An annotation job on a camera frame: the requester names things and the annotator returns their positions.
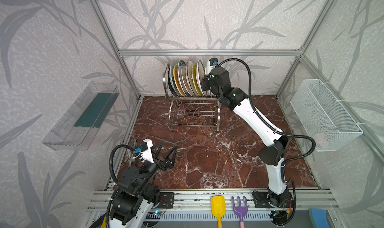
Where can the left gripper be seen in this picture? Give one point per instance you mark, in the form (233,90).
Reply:
(159,161)

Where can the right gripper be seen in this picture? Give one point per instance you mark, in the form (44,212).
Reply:
(205,83)

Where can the white plate black emblem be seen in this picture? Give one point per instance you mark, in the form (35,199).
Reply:
(208,68)

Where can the yellow green woven plate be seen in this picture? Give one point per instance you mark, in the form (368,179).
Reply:
(195,82)

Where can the cream floral plate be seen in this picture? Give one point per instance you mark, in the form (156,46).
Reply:
(190,76)

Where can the orange sunburst plate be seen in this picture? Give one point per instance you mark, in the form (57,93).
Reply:
(200,75)
(186,81)

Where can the green rim white plate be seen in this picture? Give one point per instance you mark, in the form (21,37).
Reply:
(181,63)

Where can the orange woven plate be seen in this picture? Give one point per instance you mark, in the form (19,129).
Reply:
(177,80)

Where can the steel dish rack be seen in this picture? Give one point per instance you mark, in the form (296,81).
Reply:
(193,111)

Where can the light green flower plate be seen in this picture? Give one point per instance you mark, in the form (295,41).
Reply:
(173,87)

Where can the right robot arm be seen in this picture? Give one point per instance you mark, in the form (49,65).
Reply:
(275,140)

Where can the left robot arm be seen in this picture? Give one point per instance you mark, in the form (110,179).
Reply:
(136,194)

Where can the yellow toy shovel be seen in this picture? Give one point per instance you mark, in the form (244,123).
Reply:
(218,208)

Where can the yellow banana toy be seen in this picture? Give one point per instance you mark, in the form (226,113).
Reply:
(103,223)

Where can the purple toy fork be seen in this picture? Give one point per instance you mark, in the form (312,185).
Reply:
(241,210)

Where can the blue green sponge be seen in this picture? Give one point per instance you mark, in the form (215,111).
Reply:
(318,218)

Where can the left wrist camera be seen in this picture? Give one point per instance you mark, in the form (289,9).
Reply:
(144,152)

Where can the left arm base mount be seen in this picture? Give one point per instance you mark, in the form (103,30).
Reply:
(166,200)

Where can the clear plastic wall shelf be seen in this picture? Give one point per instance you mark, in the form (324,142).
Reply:
(78,127)

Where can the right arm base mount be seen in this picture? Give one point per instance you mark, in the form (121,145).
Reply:
(272,201)

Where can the white wire mesh basket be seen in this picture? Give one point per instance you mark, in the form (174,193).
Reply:
(324,117)

